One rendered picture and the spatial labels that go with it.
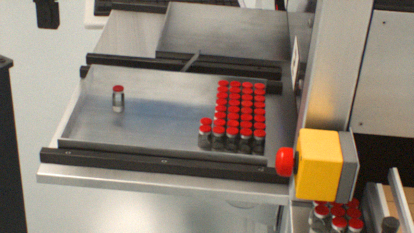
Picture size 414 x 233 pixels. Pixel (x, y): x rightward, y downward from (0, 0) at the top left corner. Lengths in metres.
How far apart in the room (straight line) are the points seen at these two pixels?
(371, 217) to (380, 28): 0.27
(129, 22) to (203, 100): 0.38
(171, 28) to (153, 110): 0.36
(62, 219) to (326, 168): 1.55
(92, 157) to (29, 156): 1.57
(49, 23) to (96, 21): 0.71
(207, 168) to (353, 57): 0.30
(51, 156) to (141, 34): 0.51
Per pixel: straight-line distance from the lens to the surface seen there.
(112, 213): 2.33
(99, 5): 1.77
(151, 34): 1.50
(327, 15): 0.87
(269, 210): 1.18
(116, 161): 1.06
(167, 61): 1.34
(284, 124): 1.21
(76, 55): 3.34
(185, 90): 1.28
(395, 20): 0.89
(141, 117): 1.19
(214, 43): 1.47
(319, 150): 0.88
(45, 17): 1.03
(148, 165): 1.05
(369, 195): 0.99
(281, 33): 1.54
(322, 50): 0.89
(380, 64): 0.91
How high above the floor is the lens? 1.52
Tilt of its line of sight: 33 degrees down
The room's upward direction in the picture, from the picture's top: 4 degrees clockwise
